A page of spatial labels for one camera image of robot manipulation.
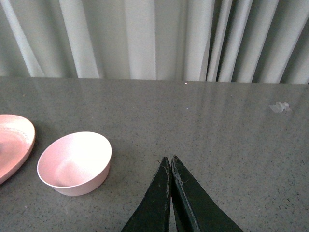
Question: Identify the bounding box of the light pink bowl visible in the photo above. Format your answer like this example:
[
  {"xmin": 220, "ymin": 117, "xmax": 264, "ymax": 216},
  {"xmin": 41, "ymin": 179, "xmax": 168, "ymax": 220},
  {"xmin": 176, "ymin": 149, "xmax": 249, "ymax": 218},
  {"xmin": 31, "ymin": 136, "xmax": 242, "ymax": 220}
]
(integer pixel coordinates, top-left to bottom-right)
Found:
[{"xmin": 37, "ymin": 131, "xmax": 112, "ymax": 196}]

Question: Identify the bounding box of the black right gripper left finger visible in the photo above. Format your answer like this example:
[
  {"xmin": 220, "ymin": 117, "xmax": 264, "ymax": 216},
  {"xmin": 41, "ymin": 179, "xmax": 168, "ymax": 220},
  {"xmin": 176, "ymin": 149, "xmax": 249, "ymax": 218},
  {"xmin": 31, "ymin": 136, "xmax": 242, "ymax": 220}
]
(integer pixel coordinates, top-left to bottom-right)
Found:
[{"xmin": 122, "ymin": 157, "xmax": 172, "ymax": 232}]

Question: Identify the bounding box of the pink plate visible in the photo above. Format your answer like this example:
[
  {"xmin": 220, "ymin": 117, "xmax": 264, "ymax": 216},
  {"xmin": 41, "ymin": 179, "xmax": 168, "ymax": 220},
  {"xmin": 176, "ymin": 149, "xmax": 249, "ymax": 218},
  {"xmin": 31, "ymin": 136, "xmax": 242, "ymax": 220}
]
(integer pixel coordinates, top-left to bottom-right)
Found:
[{"xmin": 0, "ymin": 114, "xmax": 36, "ymax": 183}]

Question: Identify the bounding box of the crumpled clear plastic scrap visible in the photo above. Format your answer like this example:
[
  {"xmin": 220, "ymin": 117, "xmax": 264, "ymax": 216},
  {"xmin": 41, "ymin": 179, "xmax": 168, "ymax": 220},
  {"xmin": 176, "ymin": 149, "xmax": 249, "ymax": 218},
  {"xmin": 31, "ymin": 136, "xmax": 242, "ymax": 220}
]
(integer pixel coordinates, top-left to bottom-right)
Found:
[{"xmin": 269, "ymin": 102, "xmax": 291, "ymax": 113}]

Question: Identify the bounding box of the white curtain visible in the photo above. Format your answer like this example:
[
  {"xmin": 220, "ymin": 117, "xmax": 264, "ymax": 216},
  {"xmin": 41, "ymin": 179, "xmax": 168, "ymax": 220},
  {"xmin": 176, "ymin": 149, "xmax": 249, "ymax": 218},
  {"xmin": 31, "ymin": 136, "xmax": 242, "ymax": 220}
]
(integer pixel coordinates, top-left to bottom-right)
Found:
[{"xmin": 0, "ymin": 0, "xmax": 309, "ymax": 84}]

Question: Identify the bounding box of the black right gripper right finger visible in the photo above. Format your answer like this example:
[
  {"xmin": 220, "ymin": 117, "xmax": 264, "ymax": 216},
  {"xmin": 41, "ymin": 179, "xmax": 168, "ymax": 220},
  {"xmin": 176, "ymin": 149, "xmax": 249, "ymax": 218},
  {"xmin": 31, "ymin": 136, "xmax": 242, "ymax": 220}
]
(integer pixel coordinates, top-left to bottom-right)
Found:
[{"xmin": 171, "ymin": 156, "xmax": 242, "ymax": 232}]

